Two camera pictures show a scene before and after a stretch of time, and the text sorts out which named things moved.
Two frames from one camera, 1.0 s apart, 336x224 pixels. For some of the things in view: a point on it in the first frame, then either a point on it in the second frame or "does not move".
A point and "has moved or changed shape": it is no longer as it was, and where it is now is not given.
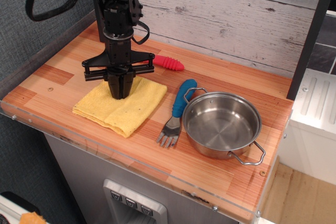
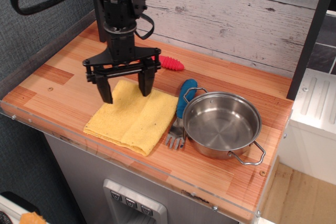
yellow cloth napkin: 124,116 has moved or changed shape
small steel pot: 220,125 does not move
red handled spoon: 167,62 does not move
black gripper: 118,59 -> 121,57
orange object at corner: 32,217 does not move
